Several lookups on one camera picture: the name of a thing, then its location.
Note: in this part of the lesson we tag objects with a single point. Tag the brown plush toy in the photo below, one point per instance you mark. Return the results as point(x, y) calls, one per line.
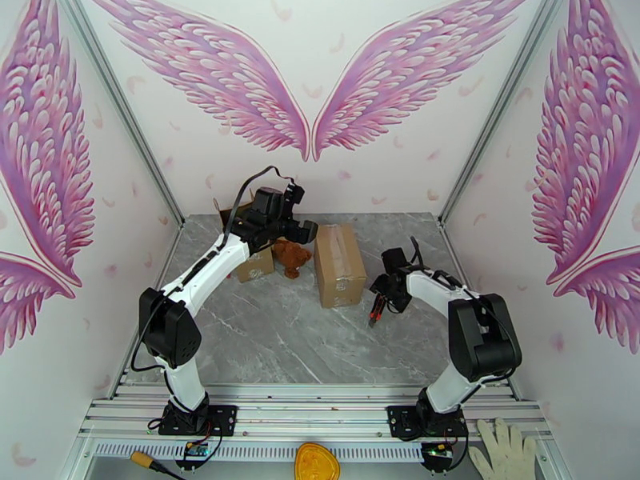
point(292, 256)

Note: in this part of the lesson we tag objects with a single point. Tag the short taped cardboard box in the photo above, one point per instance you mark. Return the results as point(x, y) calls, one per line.
point(340, 263)

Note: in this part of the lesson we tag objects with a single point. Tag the long taped cardboard box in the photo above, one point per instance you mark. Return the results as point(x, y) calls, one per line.
point(255, 268)

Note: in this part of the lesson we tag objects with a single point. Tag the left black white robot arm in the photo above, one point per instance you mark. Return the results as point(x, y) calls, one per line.
point(170, 328)

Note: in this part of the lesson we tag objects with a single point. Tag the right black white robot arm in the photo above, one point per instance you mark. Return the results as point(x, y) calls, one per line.
point(482, 338)

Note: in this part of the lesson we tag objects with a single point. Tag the right small circuit board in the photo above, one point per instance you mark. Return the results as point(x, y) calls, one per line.
point(437, 449)

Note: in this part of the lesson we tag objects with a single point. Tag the small circuit board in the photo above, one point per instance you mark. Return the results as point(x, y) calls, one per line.
point(196, 449)
point(437, 449)

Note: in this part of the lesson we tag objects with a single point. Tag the yellow round plastic object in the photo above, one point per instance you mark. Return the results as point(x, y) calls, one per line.
point(316, 461)

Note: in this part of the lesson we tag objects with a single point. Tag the white work glove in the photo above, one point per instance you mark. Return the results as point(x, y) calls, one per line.
point(505, 451)

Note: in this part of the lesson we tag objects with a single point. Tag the left small circuit board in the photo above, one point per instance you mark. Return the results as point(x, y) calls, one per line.
point(196, 449)

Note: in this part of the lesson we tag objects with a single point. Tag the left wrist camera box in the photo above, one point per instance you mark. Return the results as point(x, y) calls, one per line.
point(296, 194)

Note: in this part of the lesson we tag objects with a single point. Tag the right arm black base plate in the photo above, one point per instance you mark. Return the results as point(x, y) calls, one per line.
point(400, 421)

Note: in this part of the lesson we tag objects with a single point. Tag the aluminium rail base frame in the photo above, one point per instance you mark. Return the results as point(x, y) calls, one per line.
point(310, 408)

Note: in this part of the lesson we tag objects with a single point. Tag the aluminium corner post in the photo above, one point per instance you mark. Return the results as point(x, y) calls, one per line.
point(124, 107)
point(500, 107)

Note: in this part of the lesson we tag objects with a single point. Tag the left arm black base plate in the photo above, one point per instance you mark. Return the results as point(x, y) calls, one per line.
point(225, 418)

